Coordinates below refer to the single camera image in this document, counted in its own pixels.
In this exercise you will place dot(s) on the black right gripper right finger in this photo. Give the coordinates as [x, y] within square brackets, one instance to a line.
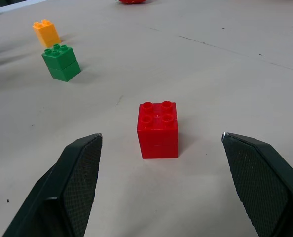
[262, 187]

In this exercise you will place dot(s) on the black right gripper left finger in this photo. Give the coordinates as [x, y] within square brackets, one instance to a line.
[70, 187]

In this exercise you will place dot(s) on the red toy brick stack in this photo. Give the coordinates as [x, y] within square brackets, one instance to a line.
[157, 133]

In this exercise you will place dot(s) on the green toy brick stack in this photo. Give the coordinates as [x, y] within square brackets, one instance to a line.
[61, 61]

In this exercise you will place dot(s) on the orange toy brick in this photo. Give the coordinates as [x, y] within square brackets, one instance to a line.
[47, 32]

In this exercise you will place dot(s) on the red round object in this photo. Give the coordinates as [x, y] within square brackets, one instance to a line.
[131, 1]

